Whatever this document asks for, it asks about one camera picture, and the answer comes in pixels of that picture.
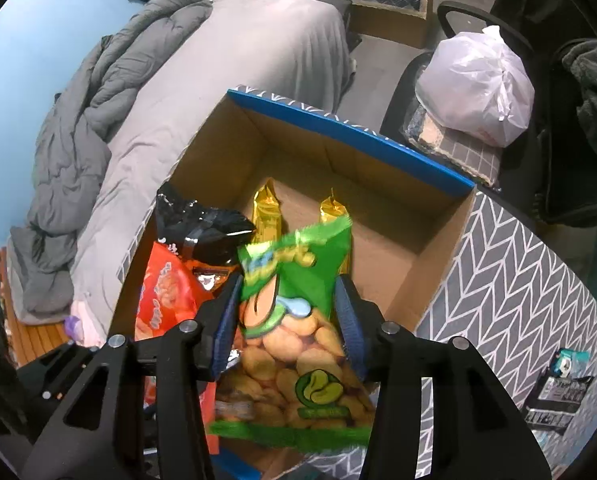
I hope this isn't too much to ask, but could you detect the dark grey hoodie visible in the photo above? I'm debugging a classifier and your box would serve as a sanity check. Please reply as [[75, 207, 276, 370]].
[[561, 40, 597, 168]]

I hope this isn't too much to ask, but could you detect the long gold snack packet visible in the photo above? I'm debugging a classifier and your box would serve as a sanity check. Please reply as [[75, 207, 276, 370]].
[[251, 177, 284, 248], [318, 189, 354, 276]]

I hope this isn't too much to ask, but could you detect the glossy black snack packet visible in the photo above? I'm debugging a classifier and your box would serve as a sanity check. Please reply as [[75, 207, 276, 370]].
[[156, 182, 256, 291]]

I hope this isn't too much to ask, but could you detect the red-orange snack packet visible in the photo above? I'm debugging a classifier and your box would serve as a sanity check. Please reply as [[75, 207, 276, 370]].
[[134, 242, 224, 453]]

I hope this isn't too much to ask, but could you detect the grey bed sheet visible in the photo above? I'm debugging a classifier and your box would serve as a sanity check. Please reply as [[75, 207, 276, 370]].
[[71, 0, 356, 351]]

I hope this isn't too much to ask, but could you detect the grey quilt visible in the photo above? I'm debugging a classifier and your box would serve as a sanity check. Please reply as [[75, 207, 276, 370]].
[[6, 0, 216, 326]]

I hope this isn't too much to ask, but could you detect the teal snack packet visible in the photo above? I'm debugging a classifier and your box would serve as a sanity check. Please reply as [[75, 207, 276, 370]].
[[548, 347, 591, 378]]

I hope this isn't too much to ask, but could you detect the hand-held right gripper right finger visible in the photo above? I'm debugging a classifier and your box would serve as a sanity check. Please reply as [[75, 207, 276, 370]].
[[333, 276, 554, 480]]

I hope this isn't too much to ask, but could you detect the blue-rimmed cardboard box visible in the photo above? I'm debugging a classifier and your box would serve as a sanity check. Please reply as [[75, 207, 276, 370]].
[[111, 89, 476, 480]]

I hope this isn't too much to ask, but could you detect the bamboo slat mat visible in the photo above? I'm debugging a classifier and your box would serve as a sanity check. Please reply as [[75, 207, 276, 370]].
[[0, 245, 72, 368]]

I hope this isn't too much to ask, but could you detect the white plastic bag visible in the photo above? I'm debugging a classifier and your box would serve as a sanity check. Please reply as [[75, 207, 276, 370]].
[[415, 25, 536, 148]]

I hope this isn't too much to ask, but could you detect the pink cloth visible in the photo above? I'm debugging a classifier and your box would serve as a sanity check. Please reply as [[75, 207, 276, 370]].
[[63, 300, 109, 348]]

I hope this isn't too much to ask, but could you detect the matte black snack packet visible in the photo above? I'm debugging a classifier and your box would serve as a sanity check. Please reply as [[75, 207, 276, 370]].
[[521, 372, 596, 428]]

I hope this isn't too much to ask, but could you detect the checked seat cushion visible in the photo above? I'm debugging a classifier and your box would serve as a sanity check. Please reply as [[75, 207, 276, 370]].
[[403, 102, 501, 183]]

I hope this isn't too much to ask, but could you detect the green bean snack packet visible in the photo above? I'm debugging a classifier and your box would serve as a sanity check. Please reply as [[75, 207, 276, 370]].
[[206, 215, 379, 456]]

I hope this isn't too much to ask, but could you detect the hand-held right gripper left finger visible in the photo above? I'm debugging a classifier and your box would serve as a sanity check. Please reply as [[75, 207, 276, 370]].
[[21, 272, 244, 480]]

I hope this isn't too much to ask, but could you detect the black office chair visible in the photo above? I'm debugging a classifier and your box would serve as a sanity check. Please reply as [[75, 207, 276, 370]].
[[378, 0, 597, 226]]

